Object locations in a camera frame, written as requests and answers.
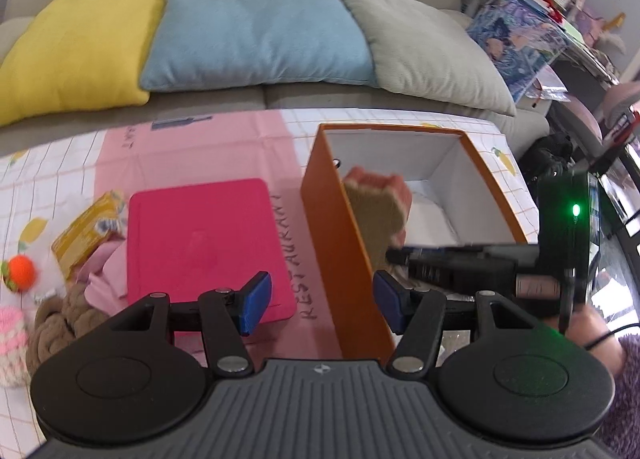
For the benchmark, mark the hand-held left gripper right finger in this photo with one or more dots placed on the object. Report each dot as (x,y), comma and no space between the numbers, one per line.
(387,301)

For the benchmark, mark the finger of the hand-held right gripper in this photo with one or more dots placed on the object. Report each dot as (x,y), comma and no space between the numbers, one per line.
(460,275)
(450,252)

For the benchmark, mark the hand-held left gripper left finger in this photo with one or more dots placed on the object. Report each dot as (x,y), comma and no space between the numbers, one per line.
(255,301)

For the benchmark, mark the toast shaped plush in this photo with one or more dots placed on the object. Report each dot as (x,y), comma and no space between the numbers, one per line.
(372,219)

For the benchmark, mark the orange cardboard box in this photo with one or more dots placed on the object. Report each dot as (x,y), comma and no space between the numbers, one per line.
(330,239)

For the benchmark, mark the pink cloth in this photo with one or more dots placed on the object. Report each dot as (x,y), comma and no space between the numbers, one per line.
(102,264)

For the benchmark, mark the yellow snack packet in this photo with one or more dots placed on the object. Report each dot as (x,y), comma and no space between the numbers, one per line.
(85,234)

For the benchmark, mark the brown plush toy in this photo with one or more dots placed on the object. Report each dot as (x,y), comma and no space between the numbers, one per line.
(60,324)

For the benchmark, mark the white mesh pouch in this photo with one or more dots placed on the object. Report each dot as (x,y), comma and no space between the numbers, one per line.
(47,266)

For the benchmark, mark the red crochet fruit toy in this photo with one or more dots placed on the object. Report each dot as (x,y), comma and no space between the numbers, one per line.
(22,273)

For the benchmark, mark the pink white crochet piece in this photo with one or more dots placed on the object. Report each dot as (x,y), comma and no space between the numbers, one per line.
(12,344)

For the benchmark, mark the person's right forearm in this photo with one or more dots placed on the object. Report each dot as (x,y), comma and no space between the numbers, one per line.
(625,399)

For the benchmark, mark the person's right hand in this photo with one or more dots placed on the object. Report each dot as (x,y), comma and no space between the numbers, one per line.
(582,334)

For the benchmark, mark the black backpack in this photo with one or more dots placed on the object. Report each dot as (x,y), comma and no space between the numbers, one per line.
(547,154)

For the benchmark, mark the pink chair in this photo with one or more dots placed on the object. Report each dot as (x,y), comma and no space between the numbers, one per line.
(600,109)

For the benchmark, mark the clear plastic folder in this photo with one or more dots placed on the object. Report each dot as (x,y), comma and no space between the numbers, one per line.
(547,89)

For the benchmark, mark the white desk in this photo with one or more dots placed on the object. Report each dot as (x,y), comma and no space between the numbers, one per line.
(575,44)

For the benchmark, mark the blue printed pillow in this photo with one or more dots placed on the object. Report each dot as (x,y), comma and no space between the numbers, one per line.
(515,44)

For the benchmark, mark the grey pillow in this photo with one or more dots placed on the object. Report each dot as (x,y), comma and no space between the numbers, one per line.
(430,49)

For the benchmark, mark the beige sofa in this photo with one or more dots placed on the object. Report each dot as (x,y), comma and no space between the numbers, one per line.
(300,95)

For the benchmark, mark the light blue pillow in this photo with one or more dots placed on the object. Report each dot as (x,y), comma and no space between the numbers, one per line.
(250,29)

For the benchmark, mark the yellow pillow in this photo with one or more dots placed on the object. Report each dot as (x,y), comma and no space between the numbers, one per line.
(85,44)

